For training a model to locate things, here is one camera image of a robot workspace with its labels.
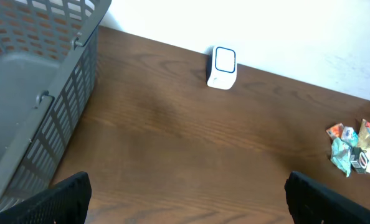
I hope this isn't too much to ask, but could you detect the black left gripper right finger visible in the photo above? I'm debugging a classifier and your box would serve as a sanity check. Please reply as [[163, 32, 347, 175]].
[[285, 171, 370, 224]]

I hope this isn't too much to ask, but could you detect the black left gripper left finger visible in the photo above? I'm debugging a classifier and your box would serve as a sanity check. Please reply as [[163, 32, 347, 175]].
[[0, 171, 92, 224]]

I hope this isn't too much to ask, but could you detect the green Kleenex tissue pack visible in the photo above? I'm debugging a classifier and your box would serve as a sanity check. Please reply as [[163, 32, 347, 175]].
[[330, 138, 351, 177]]

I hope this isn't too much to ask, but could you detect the dark green scrub pad pack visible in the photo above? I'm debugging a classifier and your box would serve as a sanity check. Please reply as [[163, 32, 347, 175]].
[[350, 147, 369, 174]]

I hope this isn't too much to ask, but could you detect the small orange tissue pack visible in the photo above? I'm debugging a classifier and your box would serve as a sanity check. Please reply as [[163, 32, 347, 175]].
[[326, 123, 344, 140]]

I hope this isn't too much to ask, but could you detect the small teal tissue pack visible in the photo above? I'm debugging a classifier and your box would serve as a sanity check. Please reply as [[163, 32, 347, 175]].
[[341, 126, 359, 147]]

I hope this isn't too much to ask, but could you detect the dark grey plastic mesh basket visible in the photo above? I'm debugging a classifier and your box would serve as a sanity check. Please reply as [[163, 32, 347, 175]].
[[0, 0, 111, 212]]

